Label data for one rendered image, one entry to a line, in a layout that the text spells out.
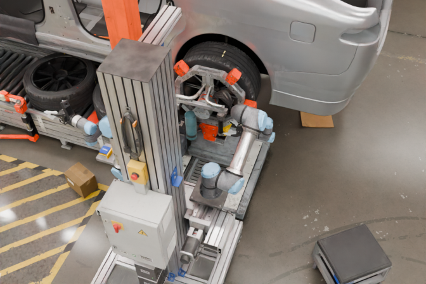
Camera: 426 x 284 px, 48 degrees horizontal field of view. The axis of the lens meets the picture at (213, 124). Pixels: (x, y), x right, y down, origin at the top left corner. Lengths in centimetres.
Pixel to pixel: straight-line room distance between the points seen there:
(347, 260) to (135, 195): 160
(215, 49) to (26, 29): 177
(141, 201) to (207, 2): 148
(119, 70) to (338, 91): 189
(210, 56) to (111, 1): 87
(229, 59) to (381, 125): 193
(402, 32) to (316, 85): 273
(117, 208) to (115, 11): 120
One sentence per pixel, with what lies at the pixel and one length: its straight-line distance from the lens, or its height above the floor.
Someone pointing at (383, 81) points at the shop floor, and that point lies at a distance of 531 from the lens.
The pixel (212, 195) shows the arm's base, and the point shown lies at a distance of 303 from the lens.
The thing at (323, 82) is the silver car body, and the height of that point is 108.
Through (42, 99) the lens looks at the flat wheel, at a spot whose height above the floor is 48.
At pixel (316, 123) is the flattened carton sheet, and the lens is 467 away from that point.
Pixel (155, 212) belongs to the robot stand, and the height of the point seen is 123.
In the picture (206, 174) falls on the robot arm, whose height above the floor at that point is 104.
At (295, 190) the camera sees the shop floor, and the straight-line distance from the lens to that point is 415.
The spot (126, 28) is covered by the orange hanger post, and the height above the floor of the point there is 161.
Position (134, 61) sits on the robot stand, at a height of 203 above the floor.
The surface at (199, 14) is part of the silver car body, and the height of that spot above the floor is 144.
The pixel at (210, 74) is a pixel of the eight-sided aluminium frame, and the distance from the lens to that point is 342.
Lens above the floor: 334
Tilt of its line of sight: 47 degrees down
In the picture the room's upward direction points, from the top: 1 degrees counter-clockwise
